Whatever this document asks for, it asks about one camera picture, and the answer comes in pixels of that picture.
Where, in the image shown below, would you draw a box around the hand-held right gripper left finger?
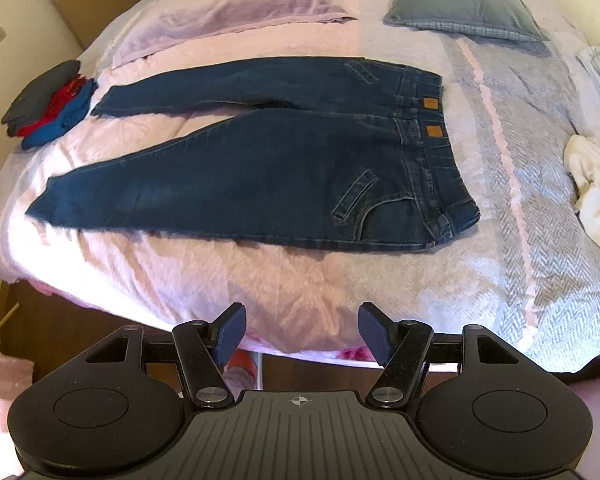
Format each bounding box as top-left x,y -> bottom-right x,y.
82,303 -> 247,407

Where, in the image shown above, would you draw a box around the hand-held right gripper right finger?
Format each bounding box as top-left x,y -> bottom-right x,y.
358,303 -> 526,407

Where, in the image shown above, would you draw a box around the blue denim jeans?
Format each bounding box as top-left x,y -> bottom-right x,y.
26,57 -> 481,252

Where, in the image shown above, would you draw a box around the bed with pink sheet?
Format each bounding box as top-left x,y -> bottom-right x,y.
0,0 -> 600,376

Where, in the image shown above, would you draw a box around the pink plastic bag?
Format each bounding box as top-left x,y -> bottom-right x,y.
0,350 -> 33,401

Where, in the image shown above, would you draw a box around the blue garment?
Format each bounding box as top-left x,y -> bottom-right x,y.
21,80 -> 98,150

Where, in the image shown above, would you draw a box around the red garment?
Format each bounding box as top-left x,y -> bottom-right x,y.
17,77 -> 88,137

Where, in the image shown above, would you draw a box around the dark grey garment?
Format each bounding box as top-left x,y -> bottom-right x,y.
1,60 -> 81,136

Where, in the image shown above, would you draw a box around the lilac folded quilt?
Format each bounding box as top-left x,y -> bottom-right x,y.
112,0 -> 358,68

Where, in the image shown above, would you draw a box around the grey-blue pillow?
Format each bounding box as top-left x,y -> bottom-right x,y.
382,0 -> 551,43

